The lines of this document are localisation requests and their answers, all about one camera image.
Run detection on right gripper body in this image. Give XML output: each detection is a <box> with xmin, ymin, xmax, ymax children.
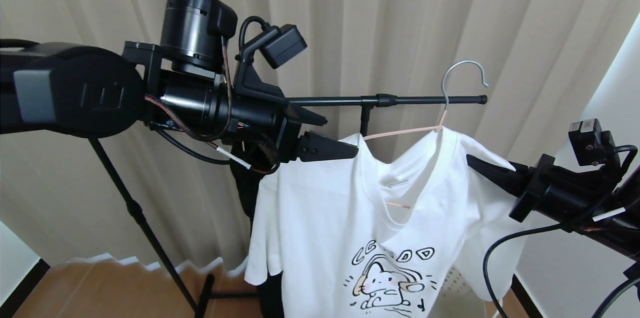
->
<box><xmin>508</xmin><ymin>153</ymin><xmax>609</xmax><ymax>227</ymax></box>

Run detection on black cable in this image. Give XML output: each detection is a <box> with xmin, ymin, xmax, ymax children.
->
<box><xmin>153</xmin><ymin>15</ymin><xmax>275</xmax><ymax>166</ymax></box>
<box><xmin>482</xmin><ymin>145</ymin><xmax>640</xmax><ymax>318</ymax></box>

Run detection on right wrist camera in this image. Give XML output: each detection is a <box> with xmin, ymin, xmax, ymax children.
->
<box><xmin>568</xmin><ymin>118</ymin><xmax>621</xmax><ymax>167</ymax></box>

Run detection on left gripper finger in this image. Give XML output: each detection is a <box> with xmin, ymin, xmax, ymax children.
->
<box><xmin>299</xmin><ymin>107</ymin><xmax>329</xmax><ymax>127</ymax></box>
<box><xmin>298</xmin><ymin>130</ymin><xmax>360</xmax><ymax>163</ymax></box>

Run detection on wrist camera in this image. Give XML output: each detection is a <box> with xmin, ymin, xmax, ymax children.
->
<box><xmin>568</xmin><ymin>118</ymin><xmax>621</xmax><ymax>167</ymax></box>
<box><xmin>233</xmin><ymin>23</ymin><xmax>309</xmax><ymax>105</ymax></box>

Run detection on black clothes rack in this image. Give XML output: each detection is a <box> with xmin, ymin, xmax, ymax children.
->
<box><xmin>87</xmin><ymin>93</ymin><xmax>489</xmax><ymax>318</ymax></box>

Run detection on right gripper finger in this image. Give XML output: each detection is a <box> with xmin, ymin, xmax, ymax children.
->
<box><xmin>465</xmin><ymin>153</ymin><xmax>532</xmax><ymax>198</ymax></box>

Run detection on black shorts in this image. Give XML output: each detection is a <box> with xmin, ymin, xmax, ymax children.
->
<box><xmin>229</xmin><ymin>155</ymin><xmax>286</xmax><ymax>318</ymax></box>

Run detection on beige curtain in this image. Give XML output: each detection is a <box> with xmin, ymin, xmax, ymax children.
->
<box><xmin>0</xmin><ymin>0</ymin><xmax>640</xmax><ymax>271</ymax></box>

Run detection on pink clothes hanger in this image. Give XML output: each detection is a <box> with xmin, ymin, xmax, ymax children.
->
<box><xmin>363</xmin><ymin>60</ymin><xmax>490</xmax><ymax>209</ymax></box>

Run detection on white laundry basket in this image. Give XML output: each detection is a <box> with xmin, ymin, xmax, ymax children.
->
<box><xmin>429</xmin><ymin>265</ymin><xmax>497</xmax><ymax>318</ymax></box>

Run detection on white garment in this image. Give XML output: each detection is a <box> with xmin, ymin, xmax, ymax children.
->
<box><xmin>243</xmin><ymin>126</ymin><xmax>529</xmax><ymax>318</ymax></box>

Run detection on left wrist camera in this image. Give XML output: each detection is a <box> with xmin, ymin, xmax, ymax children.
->
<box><xmin>233</xmin><ymin>23</ymin><xmax>309</xmax><ymax>105</ymax></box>

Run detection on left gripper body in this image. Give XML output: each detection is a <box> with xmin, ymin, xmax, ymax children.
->
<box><xmin>219</xmin><ymin>93</ymin><xmax>304</xmax><ymax>164</ymax></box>

